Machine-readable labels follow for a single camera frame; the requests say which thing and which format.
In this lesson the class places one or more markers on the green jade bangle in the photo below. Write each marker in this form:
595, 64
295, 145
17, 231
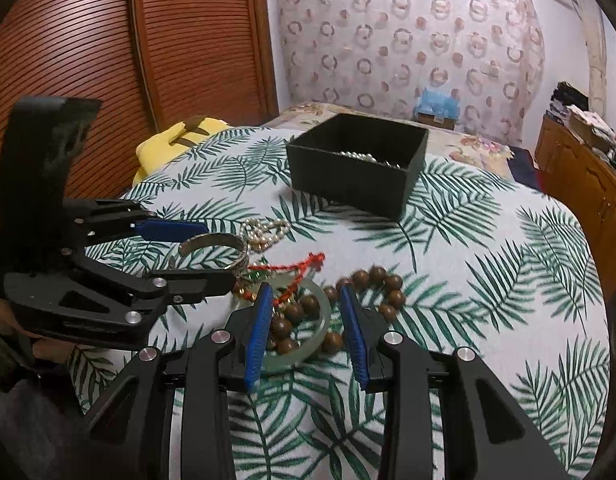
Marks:
293, 362

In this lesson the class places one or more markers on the cardboard box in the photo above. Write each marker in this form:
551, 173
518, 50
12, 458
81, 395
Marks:
437, 120

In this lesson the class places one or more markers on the black jewelry box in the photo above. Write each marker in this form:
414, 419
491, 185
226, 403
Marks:
348, 180

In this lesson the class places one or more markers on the cream side curtain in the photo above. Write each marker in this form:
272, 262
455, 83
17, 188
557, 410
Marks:
595, 50

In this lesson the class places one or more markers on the stack of dark clothes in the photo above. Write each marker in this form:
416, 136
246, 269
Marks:
567, 97

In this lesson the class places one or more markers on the silver bangle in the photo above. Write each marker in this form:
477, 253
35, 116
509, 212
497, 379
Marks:
213, 240

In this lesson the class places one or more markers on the wooden louvred wardrobe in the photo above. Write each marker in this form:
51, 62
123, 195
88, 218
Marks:
188, 60

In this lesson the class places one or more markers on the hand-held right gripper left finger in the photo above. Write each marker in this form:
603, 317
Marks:
258, 335

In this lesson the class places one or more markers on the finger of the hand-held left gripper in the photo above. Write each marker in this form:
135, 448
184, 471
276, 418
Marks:
198, 287
173, 230

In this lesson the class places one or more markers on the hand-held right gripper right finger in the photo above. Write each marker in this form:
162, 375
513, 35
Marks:
355, 345

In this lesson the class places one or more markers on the blue plastic bag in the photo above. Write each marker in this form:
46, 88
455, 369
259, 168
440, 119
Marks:
437, 102

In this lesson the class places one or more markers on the dark blue rug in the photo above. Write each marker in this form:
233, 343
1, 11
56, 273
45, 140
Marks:
525, 167

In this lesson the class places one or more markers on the yellow plush toy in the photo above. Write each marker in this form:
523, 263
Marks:
158, 150

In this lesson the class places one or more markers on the leaf print tablecloth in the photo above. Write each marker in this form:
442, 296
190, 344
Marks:
462, 240

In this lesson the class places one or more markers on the wooden cabinet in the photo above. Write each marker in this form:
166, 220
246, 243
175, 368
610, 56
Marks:
577, 180

